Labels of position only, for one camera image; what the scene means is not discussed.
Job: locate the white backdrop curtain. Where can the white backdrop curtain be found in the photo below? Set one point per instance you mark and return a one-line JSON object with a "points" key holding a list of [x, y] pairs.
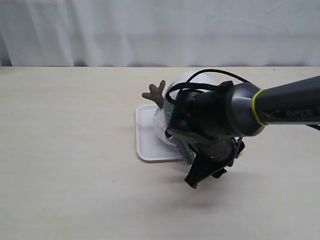
{"points": [[159, 33]]}

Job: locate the teal fuzzy scarf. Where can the teal fuzzy scarf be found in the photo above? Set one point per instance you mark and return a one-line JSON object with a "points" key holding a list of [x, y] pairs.
{"points": [[183, 148]]}

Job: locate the white snowman plush toy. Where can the white snowman plush toy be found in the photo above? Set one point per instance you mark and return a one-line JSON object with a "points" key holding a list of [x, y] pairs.
{"points": [[156, 94]]}

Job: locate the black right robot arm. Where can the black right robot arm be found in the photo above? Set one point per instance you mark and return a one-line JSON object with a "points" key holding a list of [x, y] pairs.
{"points": [[252, 108]]}

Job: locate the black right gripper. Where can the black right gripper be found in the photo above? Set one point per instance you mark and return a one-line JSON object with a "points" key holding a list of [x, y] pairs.
{"points": [[199, 118]]}

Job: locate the white plastic tray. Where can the white plastic tray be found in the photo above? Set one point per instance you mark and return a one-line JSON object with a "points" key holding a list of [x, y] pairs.
{"points": [[149, 148]]}

